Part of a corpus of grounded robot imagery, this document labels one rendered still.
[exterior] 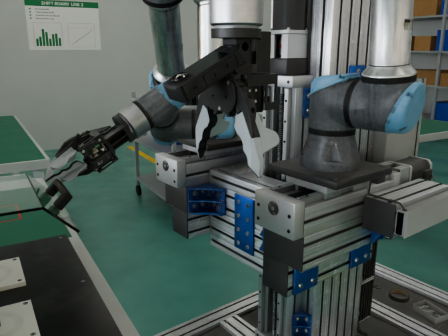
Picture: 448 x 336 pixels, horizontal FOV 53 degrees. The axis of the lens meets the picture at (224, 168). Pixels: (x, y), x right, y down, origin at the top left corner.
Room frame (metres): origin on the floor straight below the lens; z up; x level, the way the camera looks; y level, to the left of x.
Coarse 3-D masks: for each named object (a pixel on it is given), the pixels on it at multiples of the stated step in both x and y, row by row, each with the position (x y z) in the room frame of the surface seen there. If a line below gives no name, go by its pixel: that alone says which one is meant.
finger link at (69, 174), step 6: (78, 162) 0.97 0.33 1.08; (72, 168) 0.96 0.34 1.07; (78, 168) 0.96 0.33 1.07; (84, 168) 0.95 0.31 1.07; (54, 174) 0.96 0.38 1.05; (60, 174) 0.95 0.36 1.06; (66, 174) 0.95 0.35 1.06; (72, 174) 0.94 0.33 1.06; (48, 180) 0.94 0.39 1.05; (60, 180) 0.95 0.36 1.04; (66, 180) 0.93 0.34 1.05; (72, 180) 0.92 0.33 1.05
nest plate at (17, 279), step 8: (0, 264) 1.05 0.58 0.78; (8, 264) 1.05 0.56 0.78; (16, 264) 1.05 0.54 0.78; (0, 272) 1.01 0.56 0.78; (8, 272) 1.01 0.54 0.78; (16, 272) 1.01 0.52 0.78; (0, 280) 0.97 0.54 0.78; (8, 280) 0.97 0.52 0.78; (16, 280) 0.97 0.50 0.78; (24, 280) 0.97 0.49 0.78; (0, 288) 0.94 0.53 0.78; (8, 288) 0.95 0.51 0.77
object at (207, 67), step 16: (224, 48) 0.65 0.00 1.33; (192, 64) 0.64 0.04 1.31; (208, 64) 0.61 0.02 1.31; (224, 64) 0.61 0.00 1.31; (240, 64) 0.63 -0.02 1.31; (176, 80) 0.59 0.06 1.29; (192, 80) 0.59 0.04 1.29; (208, 80) 0.60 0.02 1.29; (176, 96) 0.58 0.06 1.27; (192, 96) 0.59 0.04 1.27
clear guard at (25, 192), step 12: (0, 180) 0.87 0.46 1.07; (12, 180) 0.87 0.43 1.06; (24, 180) 0.87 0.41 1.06; (36, 180) 0.93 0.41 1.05; (0, 192) 0.80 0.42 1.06; (12, 192) 0.80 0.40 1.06; (24, 192) 0.80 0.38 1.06; (36, 192) 0.80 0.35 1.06; (0, 204) 0.73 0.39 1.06; (12, 204) 0.73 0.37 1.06; (24, 204) 0.73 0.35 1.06; (36, 204) 0.73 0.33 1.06; (48, 204) 0.77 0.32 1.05; (0, 216) 0.68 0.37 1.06; (60, 216) 0.74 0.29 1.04; (72, 228) 0.74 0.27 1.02
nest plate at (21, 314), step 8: (16, 304) 0.87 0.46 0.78; (24, 304) 0.87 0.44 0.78; (0, 312) 0.84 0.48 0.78; (8, 312) 0.84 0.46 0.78; (16, 312) 0.84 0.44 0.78; (24, 312) 0.84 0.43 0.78; (32, 312) 0.84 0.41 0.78; (0, 320) 0.81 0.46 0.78; (8, 320) 0.81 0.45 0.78; (16, 320) 0.81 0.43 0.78; (24, 320) 0.81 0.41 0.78; (32, 320) 0.81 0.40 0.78; (0, 328) 0.78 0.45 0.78; (8, 328) 0.78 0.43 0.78; (16, 328) 0.78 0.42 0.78; (24, 328) 0.78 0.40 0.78; (32, 328) 0.78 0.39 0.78
